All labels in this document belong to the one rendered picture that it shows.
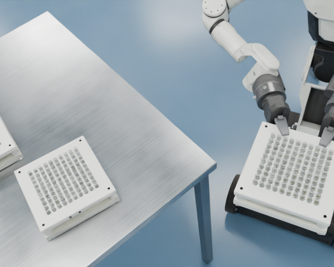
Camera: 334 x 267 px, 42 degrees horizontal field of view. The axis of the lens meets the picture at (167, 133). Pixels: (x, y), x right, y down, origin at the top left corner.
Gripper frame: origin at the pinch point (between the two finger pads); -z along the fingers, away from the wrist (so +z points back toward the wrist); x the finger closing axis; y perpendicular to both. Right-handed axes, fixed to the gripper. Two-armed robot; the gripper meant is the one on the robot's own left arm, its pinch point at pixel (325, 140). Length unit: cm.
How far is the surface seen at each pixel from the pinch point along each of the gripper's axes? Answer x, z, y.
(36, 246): 19, -62, 61
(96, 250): 19, -54, 44
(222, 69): 105, 104, 88
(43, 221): 11, -57, 60
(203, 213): 51, -15, 32
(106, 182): 11, -37, 52
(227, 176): 106, 34, 47
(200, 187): 30.2, -15.5, 32.0
